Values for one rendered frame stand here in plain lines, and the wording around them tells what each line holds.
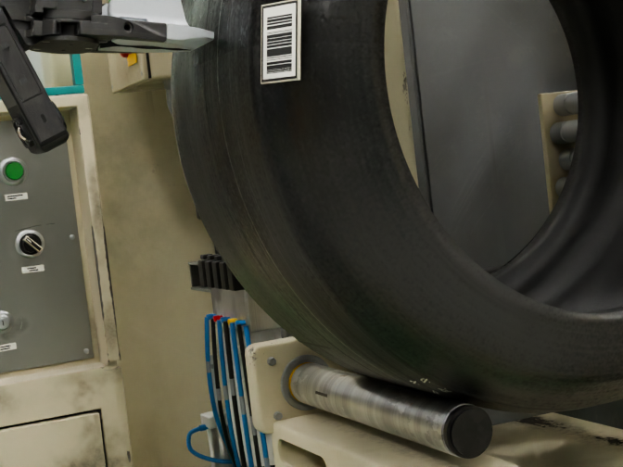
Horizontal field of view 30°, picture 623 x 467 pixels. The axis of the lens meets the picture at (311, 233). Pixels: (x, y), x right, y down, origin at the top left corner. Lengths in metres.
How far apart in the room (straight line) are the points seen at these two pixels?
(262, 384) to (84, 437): 0.41
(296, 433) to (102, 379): 0.46
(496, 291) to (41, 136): 0.37
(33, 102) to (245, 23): 0.17
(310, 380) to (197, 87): 0.37
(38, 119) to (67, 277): 0.74
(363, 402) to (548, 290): 0.30
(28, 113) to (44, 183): 0.72
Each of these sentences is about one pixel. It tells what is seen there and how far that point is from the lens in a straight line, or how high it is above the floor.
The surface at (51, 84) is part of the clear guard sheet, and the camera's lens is 1.62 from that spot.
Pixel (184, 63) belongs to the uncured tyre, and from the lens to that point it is 1.05.
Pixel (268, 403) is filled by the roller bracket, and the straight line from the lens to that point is 1.27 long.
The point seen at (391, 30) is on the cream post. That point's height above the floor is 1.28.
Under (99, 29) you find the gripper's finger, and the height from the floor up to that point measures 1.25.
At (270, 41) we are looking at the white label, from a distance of 0.89.
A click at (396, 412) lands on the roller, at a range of 1.05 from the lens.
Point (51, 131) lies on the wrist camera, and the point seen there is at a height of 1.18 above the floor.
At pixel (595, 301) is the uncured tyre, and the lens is 1.29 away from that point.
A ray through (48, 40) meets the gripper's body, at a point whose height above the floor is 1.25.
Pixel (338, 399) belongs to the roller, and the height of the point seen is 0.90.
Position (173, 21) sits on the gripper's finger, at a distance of 0.95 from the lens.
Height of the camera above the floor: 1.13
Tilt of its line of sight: 3 degrees down
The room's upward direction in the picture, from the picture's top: 7 degrees counter-clockwise
